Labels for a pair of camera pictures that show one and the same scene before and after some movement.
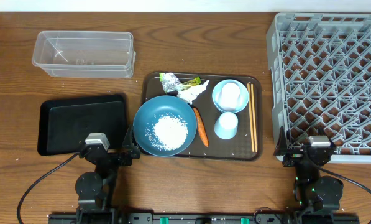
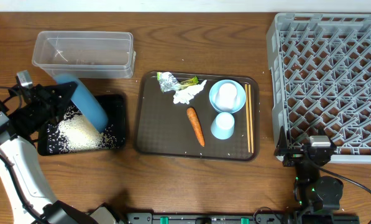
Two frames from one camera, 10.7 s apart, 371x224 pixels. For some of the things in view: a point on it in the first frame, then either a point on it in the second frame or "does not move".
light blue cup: [226, 126] does not move
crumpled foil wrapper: [171, 83] does not move
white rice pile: [168, 132] to [74, 134]
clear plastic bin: [81, 54] does not move
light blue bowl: [230, 96] does not move
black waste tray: [64, 123] does not move
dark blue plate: [164, 126] to [84, 102]
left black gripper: [132, 149] to [46, 98]
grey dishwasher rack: [327, 72] does not move
